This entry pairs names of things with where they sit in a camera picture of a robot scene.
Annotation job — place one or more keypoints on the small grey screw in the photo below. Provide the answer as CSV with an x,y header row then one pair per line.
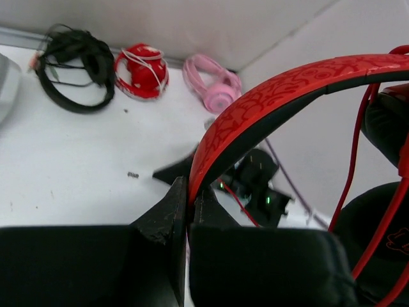
x,y
133,175

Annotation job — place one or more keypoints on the pink round headphones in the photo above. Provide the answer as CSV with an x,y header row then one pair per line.
x,y
221,93

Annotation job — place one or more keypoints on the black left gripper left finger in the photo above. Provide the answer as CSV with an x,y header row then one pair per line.
x,y
136,264

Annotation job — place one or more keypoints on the red black headphones with cable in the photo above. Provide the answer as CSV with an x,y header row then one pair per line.
x,y
373,228

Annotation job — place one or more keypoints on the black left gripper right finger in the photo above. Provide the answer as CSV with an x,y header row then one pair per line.
x,y
233,265

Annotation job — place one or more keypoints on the white grey headphones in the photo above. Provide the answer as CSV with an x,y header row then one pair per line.
x,y
10,76

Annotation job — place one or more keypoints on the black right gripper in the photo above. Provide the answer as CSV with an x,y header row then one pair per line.
x,y
248,181

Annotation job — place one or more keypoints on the red white headphones wrapped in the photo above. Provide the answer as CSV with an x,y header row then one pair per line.
x,y
149,75

